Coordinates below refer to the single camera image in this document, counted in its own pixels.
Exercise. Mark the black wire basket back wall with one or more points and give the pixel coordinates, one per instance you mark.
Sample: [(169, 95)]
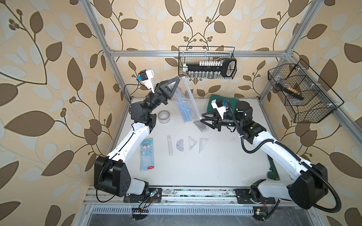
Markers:
[(194, 54)]

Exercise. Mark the clear triangle ruler small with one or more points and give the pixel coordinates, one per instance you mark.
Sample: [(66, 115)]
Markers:
[(192, 142)]

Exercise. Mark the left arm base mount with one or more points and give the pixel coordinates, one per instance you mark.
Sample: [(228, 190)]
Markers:
[(154, 193)]

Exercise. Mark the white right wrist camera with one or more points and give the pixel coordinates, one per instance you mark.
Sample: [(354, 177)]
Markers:
[(219, 105)]

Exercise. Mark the green pipe wrench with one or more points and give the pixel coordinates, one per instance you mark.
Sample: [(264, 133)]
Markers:
[(272, 173)]

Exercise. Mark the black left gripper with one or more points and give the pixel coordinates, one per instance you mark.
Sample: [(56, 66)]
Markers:
[(159, 97)]

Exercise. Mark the clear bag of screws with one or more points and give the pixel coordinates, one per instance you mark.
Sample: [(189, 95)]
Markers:
[(201, 126)]

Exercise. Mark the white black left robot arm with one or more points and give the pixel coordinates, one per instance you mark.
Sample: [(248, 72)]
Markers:
[(111, 174)]

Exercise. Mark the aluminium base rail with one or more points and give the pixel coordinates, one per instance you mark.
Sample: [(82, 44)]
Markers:
[(182, 195)]

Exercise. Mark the blue ruler set pouch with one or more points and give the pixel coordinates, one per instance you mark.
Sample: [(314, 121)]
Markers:
[(147, 154)]

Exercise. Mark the clear packing tape roll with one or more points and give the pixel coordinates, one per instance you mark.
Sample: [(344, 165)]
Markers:
[(164, 116)]

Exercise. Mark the aluminium frame post back left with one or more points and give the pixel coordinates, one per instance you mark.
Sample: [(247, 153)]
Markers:
[(86, 6)]

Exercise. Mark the black wire basket right wall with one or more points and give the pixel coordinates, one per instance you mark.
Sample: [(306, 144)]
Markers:
[(315, 106)]

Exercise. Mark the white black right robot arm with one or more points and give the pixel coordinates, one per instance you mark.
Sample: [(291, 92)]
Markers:
[(308, 182)]

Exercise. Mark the clear triangle ruler long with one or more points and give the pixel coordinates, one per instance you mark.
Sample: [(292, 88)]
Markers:
[(202, 143)]

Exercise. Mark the black socket bit holder set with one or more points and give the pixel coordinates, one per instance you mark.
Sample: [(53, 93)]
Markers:
[(223, 69)]

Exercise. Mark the dark tool in right basket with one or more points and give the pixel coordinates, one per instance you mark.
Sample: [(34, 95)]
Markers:
[(290, 91)]

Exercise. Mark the clear protractor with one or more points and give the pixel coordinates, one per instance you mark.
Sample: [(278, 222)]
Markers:
[(180, 145)]

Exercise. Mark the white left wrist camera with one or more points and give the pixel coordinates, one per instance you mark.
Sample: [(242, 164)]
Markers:
[(146, 76)]

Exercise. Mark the clear straight ruler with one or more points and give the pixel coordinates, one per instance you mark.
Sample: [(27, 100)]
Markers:
[(170, 146)]

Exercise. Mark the black wire basket wall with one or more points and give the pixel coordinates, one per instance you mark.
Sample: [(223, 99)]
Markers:
[(315, 106), (194, 54)]

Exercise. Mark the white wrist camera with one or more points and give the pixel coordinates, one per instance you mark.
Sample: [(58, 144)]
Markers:
[(146, 76), (219, 105)]

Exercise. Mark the aluminium frame post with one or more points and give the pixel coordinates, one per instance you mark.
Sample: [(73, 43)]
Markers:
[(86, 6), (286, 55)]

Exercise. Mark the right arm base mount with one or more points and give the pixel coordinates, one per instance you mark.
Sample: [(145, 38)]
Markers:
[(252, 196)]

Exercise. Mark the aluminium frame post back right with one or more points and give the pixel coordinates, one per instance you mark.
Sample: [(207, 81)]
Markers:
[(286, 55)]

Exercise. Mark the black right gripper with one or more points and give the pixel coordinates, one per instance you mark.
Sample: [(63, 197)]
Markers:
[(217, 120)]

